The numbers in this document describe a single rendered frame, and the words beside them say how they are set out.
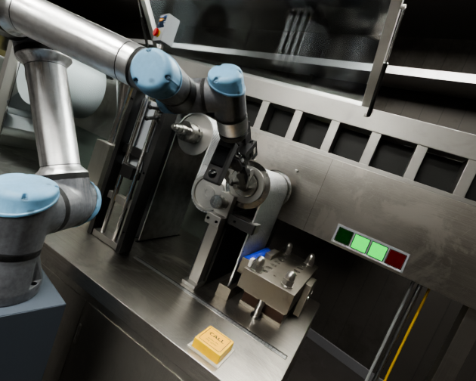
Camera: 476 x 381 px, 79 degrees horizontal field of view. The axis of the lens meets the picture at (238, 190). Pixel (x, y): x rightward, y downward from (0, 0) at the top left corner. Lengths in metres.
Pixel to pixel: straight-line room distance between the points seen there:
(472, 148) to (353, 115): 0.38
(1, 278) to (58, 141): 0.31
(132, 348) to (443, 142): 1.11
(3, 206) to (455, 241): 1.20
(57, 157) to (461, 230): 1.18
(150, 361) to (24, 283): 0.33
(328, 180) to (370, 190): 0.15
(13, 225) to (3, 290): 0.13
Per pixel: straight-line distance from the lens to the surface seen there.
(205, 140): 0.99
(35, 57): 0.84
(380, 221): 1.15
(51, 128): 0.80
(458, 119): 2.83
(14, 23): 0.73
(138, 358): 0.84
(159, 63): 0.53
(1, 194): 0.67
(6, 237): 0.69
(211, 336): 0.74
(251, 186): 0.86
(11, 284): 0.73
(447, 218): 1.17
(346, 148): 1.25
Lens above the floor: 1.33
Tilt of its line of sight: 7 degrees down
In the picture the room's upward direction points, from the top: 21 degrees clockwise
